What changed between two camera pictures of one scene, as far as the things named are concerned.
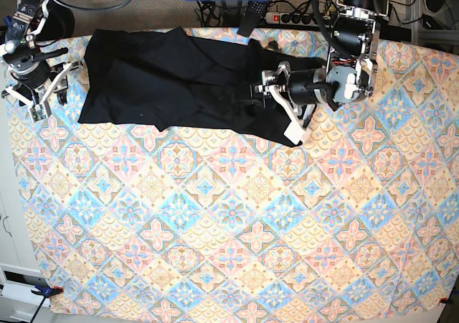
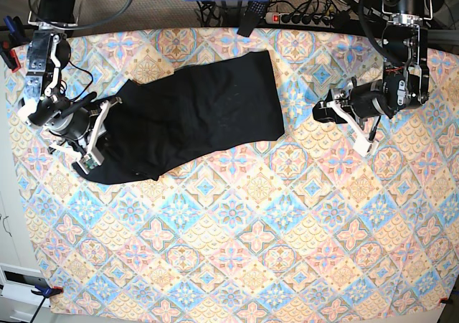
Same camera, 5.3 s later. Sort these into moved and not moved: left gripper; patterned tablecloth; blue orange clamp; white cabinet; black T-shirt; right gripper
Moved: right gripper; left gripper; black T-shirt
Not moved: white cabinet; patterned tablecloth; blue orange clamp
